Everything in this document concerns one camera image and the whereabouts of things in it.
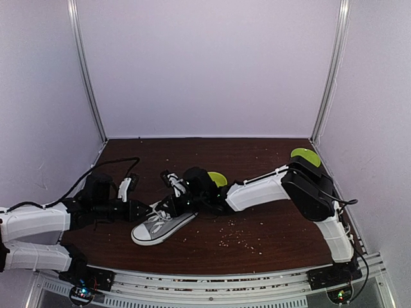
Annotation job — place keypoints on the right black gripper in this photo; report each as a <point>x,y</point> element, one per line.
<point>177,205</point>

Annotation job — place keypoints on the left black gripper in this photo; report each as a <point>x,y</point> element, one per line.
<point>131,215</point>

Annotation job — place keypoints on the grey canvas sneaker red sole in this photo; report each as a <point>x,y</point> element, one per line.
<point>141,236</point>

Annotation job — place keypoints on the white shoelace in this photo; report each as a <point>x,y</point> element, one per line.
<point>158,218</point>

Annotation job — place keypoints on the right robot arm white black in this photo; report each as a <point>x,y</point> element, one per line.
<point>300,181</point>

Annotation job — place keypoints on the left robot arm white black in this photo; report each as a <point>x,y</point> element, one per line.
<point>31,234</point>

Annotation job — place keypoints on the green plastic bowl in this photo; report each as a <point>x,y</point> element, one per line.
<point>218,178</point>

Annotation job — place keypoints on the green plastic plate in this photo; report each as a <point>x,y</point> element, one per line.
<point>307,154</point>

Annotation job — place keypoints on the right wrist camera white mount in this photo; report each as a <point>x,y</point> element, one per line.
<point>172,181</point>

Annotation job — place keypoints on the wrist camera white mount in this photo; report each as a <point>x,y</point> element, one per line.
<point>172,181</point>
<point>127,186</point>

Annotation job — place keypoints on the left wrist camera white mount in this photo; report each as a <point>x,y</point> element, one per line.
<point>127,186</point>

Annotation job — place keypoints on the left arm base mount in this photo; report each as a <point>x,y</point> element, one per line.
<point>80,274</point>

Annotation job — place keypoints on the front aluminium rail base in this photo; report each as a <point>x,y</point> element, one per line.
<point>288,288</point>

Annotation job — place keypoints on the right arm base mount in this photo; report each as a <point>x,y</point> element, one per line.
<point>333,275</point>

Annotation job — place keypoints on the right aluminium frame post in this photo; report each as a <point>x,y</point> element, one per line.
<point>331,80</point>

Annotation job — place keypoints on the aluminium frame post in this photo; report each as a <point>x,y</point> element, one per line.
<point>85,74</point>
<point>331,80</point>

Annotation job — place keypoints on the left aluminium frame post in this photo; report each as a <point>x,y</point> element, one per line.
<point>85,74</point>

